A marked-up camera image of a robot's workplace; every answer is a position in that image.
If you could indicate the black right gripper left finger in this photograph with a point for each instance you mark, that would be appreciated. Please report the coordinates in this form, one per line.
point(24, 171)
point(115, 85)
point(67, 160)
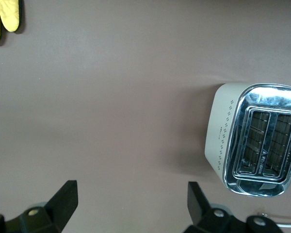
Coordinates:
point(53, 216)

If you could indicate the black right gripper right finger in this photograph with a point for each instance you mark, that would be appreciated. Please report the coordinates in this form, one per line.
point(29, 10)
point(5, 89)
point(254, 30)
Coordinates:
point(208, 218)

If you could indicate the cream and chrome toaster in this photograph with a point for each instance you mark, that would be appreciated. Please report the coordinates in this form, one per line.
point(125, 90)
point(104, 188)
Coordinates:
point(232, 136)

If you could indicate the yellow quilted oven mitt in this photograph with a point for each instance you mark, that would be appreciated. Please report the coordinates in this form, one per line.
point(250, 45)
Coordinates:
point(7, 14)

